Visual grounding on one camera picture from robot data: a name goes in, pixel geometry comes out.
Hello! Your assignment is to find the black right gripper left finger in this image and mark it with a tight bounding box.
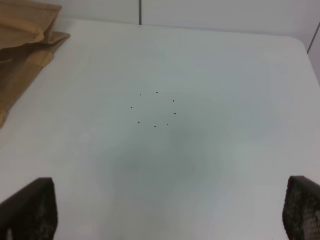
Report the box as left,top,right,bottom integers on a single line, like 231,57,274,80
0,177,59,240

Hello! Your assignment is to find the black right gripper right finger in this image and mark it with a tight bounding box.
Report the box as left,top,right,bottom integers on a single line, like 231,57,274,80
282,176,320,240

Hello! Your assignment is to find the brown linen tote bag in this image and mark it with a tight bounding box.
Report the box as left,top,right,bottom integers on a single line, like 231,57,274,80
0,0,70,125

